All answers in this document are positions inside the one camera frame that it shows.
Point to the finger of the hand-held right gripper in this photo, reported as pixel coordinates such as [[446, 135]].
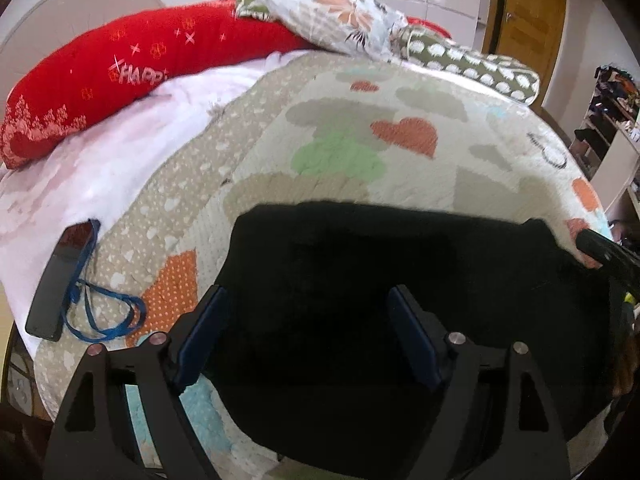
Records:
[[600, 251]]

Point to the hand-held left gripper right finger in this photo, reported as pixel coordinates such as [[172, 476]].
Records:
[[411, 342]]

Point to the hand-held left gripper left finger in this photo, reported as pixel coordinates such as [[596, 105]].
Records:
[[201, 342]]

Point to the black pants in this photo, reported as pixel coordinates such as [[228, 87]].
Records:
[[325, 260]]

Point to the cluttered storage shelf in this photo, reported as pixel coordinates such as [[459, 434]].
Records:
[[615, 110]]

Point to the black smartphone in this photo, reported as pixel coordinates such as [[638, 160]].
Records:
[[50, 290]]

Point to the heart print quilt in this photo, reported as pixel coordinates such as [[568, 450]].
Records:
[[400, 170]]

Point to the olive bolster with white print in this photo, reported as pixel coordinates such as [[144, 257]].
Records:
[[475, 65]]

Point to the wooden door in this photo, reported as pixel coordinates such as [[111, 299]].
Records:
[[530, 25]]

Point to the long red pillow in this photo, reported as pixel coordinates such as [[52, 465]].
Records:
[[100, 60]]

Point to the white floral pillow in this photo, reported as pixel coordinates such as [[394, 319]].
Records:
[[325, 15]]

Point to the round white headboard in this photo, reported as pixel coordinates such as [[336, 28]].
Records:
[[60, 20]]

